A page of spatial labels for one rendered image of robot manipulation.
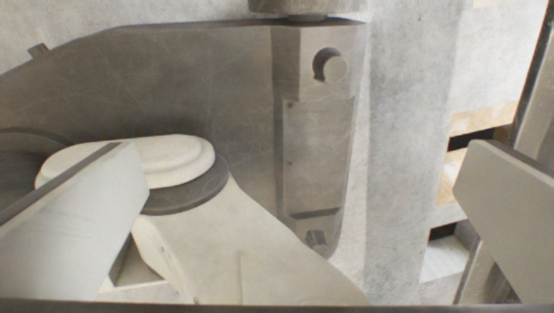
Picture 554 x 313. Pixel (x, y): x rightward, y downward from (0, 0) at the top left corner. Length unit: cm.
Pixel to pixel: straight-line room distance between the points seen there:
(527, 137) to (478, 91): 57
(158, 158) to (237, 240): 14
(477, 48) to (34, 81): 89
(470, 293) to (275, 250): 33
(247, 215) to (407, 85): 57
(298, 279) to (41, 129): 45
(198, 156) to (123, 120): 18
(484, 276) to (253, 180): 39
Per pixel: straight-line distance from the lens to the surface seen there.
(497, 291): 56
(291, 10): 44
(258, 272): 25
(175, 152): 36
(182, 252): 30
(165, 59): 46
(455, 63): 84
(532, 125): 35
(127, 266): 50
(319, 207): 59
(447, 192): 107
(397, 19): 72
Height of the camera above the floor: 61
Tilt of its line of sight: 58 degrees down
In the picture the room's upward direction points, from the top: 160 degrees clockwise
